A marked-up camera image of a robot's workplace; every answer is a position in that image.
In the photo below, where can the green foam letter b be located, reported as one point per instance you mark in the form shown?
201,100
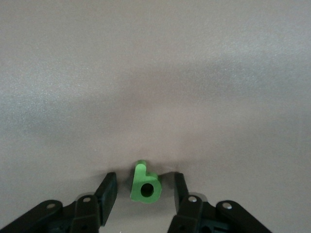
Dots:
138,179

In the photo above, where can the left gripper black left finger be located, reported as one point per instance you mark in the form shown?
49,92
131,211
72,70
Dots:
107,194

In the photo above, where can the brown table mat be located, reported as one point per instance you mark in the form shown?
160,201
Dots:
155,72

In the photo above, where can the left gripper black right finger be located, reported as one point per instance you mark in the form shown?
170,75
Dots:
184,206

